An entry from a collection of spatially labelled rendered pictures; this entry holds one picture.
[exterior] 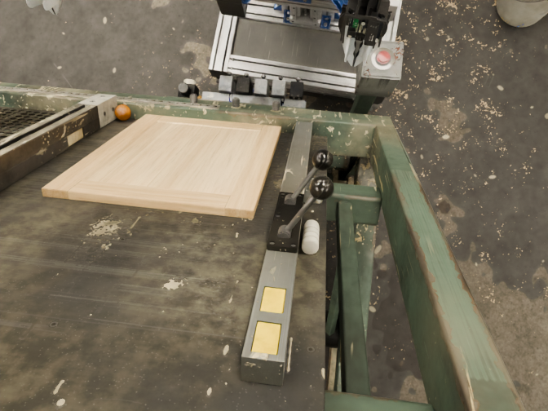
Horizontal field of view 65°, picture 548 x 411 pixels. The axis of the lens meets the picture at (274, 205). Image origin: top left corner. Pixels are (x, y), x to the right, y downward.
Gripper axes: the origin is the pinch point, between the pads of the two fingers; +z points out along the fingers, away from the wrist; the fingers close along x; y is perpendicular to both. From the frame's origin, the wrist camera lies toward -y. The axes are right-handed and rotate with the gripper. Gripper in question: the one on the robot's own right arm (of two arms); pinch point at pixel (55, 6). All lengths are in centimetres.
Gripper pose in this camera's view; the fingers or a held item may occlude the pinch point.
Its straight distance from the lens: 116.7
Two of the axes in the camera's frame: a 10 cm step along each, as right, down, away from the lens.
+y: -2.0, 8.4, -5.1
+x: 9.8, 1.8, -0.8
